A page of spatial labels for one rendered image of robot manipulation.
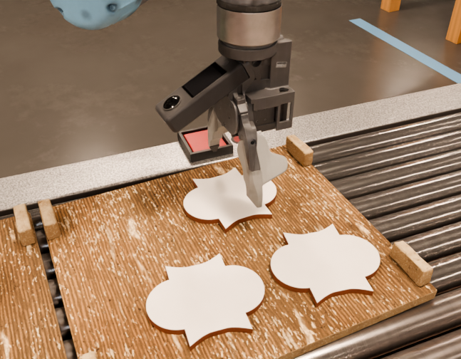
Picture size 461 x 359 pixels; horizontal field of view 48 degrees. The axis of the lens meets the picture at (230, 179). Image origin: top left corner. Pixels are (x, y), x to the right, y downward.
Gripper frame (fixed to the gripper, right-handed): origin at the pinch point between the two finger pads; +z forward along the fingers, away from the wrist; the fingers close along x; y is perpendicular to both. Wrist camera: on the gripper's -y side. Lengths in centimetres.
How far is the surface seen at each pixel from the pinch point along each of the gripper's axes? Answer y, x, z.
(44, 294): -27.1, -6.8, 4.6
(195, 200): -4.9, 1.0, 2.9
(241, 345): -8.8, -22.6, 4.6
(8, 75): -26, 266, 91
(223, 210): -2.2, -2.6, 3.0
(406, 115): 41.9, 11.6, 4.6
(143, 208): -11.9, 3.5, 4.0
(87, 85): 16, 235, 91
